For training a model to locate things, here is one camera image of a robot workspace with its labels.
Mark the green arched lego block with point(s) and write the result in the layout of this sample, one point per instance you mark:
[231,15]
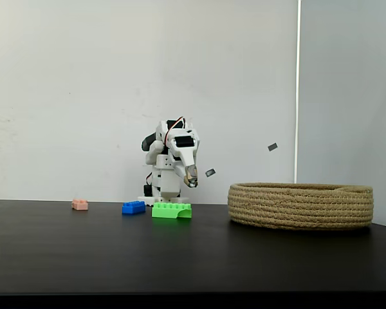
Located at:
[167,211]

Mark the blue lego block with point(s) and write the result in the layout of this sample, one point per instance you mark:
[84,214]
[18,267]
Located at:
[133,208]

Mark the pink lego block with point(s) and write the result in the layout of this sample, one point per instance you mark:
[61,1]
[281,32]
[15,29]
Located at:
[80,205]

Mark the grey tape piece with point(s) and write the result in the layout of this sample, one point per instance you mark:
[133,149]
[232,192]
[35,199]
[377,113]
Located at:
[210,172]
[273,146]

